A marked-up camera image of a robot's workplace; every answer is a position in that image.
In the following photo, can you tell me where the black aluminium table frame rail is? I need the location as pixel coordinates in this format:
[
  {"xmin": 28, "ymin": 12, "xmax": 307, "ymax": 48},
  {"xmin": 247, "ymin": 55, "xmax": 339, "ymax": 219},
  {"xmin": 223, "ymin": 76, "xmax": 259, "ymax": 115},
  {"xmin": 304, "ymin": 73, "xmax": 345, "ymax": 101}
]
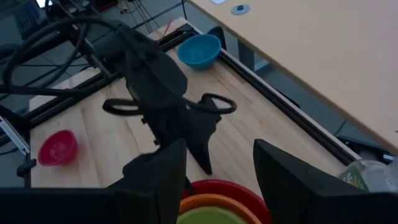
[
  {"xmin": 157, "ymin": 23, "xmax": 363, "ymax": 166},
  {"xmin": 0, "ymin": 70, "xmax": 125, "ymax": 147}
]

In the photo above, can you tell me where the large red bowl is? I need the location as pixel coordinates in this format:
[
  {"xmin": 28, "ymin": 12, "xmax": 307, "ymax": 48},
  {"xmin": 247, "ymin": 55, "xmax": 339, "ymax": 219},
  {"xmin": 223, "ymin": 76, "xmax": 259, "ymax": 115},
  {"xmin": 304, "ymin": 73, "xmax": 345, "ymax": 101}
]
[{"xmin": 182, "ymin": 179, "xmax": 273, "ymax": 224}]

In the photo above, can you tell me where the green bowl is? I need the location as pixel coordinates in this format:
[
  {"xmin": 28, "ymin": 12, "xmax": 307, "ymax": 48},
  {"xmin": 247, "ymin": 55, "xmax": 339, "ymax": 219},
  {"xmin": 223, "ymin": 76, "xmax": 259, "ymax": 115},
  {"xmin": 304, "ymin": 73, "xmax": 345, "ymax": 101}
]
[{"xmin": 176, "ymin": 206, "xmax": 248, "ymax": 224}]

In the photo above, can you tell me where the black chair back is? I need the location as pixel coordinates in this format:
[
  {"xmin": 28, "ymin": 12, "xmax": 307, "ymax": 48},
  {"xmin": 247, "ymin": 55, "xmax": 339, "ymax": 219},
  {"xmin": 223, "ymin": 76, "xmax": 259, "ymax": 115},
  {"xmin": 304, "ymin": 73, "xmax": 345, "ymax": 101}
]
[{"xmin": 206, "ymin": 26, "xmax": 227, "ymax": 51}]

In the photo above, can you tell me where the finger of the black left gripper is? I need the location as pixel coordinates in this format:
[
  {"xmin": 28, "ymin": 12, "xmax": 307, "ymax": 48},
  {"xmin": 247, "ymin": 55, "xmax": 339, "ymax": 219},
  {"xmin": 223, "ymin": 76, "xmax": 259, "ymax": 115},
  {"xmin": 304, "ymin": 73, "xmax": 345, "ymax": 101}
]
[{"xmin": 186, "ymin": 130, "xmax": 216, "ymax": 175}]

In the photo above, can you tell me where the orange bowl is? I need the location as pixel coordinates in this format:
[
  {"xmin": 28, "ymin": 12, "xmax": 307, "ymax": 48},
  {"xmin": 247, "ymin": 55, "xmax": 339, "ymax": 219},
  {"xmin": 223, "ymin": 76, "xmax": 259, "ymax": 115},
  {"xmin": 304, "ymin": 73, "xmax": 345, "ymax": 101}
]
[{"xmin": 179, "ymin": 193, "xmax": 262, "ymax": 224}]

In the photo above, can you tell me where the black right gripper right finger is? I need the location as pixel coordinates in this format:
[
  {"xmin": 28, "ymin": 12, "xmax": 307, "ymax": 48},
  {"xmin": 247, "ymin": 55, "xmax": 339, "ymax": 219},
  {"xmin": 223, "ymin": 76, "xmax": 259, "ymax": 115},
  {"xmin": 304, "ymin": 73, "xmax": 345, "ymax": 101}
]
[{"xmin": 253, "ymin": 139, "xmax": 398, "ymax": 224}]

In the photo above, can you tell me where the silver metal bracket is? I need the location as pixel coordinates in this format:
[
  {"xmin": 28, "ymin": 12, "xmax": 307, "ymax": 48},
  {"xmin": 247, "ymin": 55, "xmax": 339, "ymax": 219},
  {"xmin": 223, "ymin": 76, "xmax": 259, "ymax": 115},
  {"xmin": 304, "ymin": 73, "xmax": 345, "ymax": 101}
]
[{"xmin": 0, "ymin": 114, "xmax": 31, "ymax": 156}]

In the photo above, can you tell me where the small pink bowl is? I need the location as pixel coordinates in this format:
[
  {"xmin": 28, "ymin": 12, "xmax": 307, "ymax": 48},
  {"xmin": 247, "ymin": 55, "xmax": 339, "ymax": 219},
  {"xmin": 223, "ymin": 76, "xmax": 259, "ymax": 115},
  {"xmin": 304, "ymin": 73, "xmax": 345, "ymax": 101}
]
[{"xmin": 37, "ymin": 129, "xmax": 79, "ymax": 167}]

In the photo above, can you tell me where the light wooden desk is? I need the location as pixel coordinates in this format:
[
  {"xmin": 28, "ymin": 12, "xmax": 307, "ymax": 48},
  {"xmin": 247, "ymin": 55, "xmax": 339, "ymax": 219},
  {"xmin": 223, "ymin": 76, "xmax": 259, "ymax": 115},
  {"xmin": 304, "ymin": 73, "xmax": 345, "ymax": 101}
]
[{"xmin": 186, "ymin": 0, "xmax": 398, "ymax": 155}]

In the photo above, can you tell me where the grey desk cable grommet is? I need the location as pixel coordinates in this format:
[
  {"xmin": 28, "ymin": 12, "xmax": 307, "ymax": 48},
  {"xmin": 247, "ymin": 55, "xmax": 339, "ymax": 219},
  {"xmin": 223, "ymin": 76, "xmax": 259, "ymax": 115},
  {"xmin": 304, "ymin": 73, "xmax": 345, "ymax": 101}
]
[{"xmin": 230, "ymin": 3, "xmax": 251, "ymax": 16}]

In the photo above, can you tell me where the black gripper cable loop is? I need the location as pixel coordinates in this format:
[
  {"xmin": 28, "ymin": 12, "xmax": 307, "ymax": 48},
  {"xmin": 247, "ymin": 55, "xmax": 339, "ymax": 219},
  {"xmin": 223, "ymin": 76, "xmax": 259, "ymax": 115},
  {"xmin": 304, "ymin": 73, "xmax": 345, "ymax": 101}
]
[{"xmin": 102, "ymin": 92, "xmax": 238, "ymax": 117}]

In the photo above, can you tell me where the blue bowl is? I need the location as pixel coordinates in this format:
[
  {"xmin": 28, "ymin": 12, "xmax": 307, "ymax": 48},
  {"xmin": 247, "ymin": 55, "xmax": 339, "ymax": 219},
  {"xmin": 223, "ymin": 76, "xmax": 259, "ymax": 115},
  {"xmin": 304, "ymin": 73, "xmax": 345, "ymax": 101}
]
[{"xmin": 177, "ymin": 34, "xmax": 222, "ymax": 71}]

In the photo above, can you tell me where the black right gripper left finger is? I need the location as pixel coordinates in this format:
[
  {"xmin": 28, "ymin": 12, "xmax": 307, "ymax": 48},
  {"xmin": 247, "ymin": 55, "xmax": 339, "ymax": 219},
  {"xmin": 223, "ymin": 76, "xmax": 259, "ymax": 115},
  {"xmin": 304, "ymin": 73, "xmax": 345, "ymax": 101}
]
[{"xmin": 0, "ymin": 139, "xmax": 187, "ymax": 224}]

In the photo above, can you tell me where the blue-grey desk leg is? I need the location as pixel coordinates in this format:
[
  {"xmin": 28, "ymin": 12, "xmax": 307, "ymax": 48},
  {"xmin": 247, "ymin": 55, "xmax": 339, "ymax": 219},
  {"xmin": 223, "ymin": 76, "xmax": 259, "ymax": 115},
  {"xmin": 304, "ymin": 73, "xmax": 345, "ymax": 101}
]
[{"xmin": 237, "ymin": 39, "xmax": 272, "ymax": 73}]

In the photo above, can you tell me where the clear plastic bottle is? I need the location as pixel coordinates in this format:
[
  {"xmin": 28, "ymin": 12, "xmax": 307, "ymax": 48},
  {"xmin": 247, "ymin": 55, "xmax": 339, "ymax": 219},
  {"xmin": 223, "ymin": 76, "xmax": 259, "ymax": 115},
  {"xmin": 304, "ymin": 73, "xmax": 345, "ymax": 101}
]
[{"xmin": 338, "ymin": 157, "xmax": 398, "ymax": 193}]

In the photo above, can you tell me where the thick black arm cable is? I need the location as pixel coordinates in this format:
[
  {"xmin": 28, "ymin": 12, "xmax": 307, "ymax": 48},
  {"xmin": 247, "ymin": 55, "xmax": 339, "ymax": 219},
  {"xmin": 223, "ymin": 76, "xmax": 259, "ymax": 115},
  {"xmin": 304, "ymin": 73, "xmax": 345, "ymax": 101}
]
[{"xmin": 1, "ymin": 16, "xmax": 131, "ymax": 96}]

